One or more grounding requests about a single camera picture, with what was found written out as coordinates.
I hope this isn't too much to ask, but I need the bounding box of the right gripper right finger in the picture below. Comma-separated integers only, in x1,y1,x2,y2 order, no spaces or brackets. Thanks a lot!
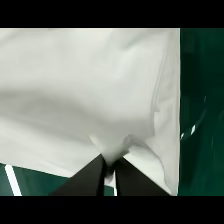
114,156,171,197

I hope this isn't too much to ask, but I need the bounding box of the white shirt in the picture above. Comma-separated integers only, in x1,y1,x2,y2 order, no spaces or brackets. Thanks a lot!
0,28,181,197

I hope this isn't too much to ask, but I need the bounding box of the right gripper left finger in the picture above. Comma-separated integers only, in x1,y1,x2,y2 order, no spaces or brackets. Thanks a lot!
48,153,108,197

